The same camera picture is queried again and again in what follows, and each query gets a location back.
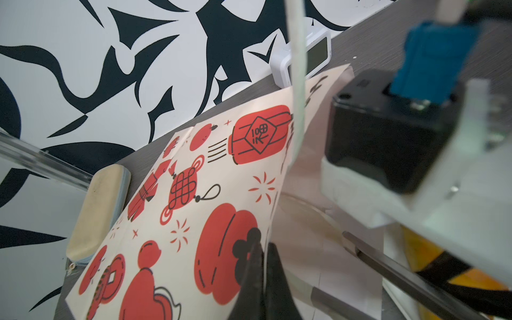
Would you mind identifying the white digital alarm clock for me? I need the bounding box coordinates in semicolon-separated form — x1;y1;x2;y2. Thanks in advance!
269;26;332;89

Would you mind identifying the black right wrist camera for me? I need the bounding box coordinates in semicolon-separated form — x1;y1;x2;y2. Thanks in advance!
323;19;483;196

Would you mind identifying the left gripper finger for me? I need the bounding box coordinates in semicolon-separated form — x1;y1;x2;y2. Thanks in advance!
284;0;307;164

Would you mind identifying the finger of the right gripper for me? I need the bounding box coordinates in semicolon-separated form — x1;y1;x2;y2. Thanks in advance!
283;271;377;320

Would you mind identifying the red white paper bag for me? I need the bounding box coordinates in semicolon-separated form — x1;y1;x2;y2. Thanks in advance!
65;63;385;320

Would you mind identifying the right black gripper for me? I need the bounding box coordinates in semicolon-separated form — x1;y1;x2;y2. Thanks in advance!
320;1;511;319

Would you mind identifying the beige glasses case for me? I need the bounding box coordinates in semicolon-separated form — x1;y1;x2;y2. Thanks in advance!
66;164;131;264

